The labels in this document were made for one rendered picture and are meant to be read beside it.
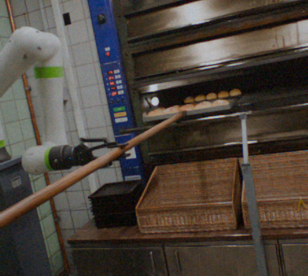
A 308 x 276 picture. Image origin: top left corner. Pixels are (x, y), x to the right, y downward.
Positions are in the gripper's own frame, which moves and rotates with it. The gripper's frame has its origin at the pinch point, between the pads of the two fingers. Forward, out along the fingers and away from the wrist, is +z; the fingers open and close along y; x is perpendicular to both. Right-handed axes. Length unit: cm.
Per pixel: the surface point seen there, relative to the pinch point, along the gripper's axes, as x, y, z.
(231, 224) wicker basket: -66, 58, 24
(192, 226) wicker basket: -67, 59, 3
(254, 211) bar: -55, 47, 37
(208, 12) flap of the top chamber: -115, -58, 23
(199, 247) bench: -62, 68, 6
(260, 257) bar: -55, 71, 37
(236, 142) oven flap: -112, 24, 28
